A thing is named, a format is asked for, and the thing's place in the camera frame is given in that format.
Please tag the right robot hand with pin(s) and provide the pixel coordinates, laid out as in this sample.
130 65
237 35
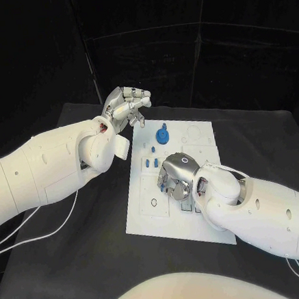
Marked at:
180 171

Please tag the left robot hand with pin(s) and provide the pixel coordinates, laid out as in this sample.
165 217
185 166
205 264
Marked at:
121 108

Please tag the blue plug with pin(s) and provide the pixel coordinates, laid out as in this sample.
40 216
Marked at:
163 187

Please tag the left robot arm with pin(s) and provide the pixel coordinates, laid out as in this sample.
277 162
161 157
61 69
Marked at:
50 161

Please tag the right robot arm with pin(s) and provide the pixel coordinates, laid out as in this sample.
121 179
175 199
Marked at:
261 211

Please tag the white task board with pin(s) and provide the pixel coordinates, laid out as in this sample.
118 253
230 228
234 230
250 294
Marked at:
154 203

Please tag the blue block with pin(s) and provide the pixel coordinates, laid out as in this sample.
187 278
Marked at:
156 162
147 163

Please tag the blue gear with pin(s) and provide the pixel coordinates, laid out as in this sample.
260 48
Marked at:
162 135

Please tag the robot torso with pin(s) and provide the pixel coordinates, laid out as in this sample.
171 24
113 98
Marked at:
194 293

